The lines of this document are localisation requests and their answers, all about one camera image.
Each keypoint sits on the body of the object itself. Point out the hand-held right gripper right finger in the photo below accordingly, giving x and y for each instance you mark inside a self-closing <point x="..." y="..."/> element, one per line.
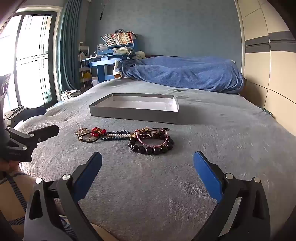
<point x="205" y="172"/>

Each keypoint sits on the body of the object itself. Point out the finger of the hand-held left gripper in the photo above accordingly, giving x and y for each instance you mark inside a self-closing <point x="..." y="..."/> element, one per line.
<point x="25" y="113"/>
<point x="45" y="132"/>

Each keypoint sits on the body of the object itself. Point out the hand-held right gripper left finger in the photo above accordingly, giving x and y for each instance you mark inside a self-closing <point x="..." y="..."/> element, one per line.
<point x="89" y="171"/>

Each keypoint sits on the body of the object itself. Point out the gold ornament hair accessory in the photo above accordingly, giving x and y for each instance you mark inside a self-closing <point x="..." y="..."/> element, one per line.
<point x="81" y="131"/>

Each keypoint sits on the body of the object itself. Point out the gold metal hair clip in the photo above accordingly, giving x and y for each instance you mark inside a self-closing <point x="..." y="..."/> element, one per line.
<point x="159" y="129"/>

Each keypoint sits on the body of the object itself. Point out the grey cardboard box tray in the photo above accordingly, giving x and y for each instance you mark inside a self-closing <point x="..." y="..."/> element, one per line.
<point x="129" y="112"/>

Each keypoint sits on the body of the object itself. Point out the person's left hand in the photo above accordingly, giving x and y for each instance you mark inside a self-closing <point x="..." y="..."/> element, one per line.
<point x="9" y="166"/>

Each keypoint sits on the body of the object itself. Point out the plaid clothing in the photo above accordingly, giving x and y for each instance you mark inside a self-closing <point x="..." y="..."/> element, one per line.
<point x="13" y="197"/>

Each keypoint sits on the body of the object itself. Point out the white floor appliance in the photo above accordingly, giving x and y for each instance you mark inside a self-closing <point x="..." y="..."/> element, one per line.
<point x="69" y="93"/>

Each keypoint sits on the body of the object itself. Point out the grey bed cover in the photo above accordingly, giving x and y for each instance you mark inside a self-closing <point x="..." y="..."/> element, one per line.
<point x="161" y="185"/>

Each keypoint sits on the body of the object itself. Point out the glass balcony door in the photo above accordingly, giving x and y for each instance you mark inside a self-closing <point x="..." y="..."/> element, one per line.
<point x="30" y="58"/>

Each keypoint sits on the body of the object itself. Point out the person's leg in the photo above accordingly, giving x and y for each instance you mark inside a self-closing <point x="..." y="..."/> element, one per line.
<point x="103" y="234"/>

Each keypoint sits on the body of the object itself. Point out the white trolley cart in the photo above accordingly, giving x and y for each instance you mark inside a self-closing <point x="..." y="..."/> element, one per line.
<point x="84" y="69"/>

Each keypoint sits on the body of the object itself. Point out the teal curtain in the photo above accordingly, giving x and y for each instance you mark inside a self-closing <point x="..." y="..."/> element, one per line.
<point x="70" y="46"/>

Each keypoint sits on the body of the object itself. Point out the blue desk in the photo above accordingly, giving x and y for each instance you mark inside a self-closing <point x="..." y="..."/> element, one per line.
<point x="101" y="63"/>

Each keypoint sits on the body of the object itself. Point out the white blue slipper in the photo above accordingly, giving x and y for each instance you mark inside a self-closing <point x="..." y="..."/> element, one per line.
<point x="117" y="68"/>

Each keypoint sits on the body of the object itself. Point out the blue fleece blanket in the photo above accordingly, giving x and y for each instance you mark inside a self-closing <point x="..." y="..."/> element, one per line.
<point x="185" y="74"/>

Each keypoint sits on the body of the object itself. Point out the stack of papers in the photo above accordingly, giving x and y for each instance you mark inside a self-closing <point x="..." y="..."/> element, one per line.
<point x="122" y="50"/>

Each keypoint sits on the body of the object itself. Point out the row of books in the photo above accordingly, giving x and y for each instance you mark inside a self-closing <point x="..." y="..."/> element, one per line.
<point x="118" y="38"/>

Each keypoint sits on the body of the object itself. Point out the white plush toy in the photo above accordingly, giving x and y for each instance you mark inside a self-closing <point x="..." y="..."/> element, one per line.
<point x="140" y="54"/>

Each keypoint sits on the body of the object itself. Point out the beige wardrobe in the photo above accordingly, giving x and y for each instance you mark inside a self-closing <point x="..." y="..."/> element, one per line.
<point x="272" y="58"/>

